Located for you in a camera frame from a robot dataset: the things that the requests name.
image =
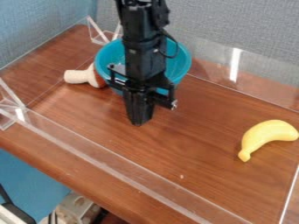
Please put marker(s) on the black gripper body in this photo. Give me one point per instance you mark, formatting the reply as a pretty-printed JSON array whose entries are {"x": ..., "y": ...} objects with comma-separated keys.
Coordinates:
[{"x": 158, "y": 88}]

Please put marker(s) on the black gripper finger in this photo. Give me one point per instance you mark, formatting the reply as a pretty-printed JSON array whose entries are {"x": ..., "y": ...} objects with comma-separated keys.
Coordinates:
[
  {"x": 149, "y": 108},
  {"x": 133, "y": 107}
]

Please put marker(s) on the blue bowl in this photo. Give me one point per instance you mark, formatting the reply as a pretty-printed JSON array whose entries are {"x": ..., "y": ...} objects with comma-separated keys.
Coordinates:
[{"x": 114, "y": 53}]

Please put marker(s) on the white and red toy mushroom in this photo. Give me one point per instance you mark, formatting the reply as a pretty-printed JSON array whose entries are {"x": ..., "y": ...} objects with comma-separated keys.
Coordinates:
[{"x": 85, "y": 76}]

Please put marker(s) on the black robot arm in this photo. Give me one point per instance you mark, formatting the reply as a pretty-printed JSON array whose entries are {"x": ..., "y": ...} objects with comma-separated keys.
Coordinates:
[{"x": 141, "y": 78}]

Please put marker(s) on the clear acrylic back barrier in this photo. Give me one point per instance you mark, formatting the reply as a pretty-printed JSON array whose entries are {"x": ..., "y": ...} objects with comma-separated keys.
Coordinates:
[{"x": 253, "y": 74}]

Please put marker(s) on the clear acrylic barrier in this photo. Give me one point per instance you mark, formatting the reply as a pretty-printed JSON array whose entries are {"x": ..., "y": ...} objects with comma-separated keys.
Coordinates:
[
  {"x": 130, "y": 190},
  {"x": 253, "y": 74}
]

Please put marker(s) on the clear acrylic front barrier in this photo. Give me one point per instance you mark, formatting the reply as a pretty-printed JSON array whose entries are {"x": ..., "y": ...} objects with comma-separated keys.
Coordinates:
[{"x": 130, "y": 190}]

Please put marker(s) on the yellow toy banana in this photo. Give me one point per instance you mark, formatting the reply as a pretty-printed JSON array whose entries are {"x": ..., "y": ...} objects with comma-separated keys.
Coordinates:
[{"x": 273, "y": 130}]

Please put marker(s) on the white block under table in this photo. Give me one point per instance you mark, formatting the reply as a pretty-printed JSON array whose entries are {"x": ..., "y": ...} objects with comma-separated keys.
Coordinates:
[{"x": 75, "y": 210}]

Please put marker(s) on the clear acrylic corner bracket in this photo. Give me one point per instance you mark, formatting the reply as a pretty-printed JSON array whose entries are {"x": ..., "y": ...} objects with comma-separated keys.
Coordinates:
[{"x": 102, "y": 37}]

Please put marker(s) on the clear acrylic left bracket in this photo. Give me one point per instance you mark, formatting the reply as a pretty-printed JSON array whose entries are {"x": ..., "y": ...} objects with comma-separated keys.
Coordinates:
[{"x": 13, "y": 108}]

